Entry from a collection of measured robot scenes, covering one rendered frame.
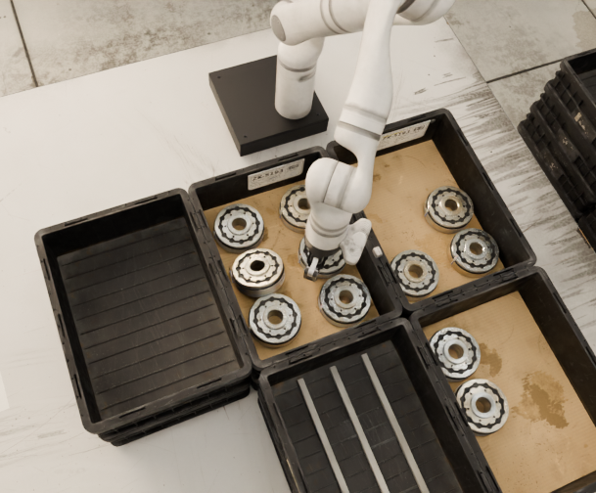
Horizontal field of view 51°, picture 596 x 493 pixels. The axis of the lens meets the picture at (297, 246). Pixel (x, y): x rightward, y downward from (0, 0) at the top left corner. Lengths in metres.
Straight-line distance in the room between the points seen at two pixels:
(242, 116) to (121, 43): 1.27
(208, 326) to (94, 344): 0.22
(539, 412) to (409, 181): 0.55
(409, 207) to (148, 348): 0.63
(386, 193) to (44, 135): 0.84
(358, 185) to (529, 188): 0.80
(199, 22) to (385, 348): 1.89
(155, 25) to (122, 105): 1.17
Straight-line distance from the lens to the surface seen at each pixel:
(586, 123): 2.11
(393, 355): 1.26
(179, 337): 1.24
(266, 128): 1.54
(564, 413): 1.35
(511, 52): 2.95
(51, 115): 1.69
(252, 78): 1.64
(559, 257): 1.62
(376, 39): 0.95
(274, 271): 1.22
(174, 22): 2.81
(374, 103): 0.95
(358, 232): 1.12
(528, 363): 1.34
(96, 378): 1.25
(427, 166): 1.45
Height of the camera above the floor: 2.01
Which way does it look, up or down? 65 degrees down
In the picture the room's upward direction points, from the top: 11 degrees clockwise
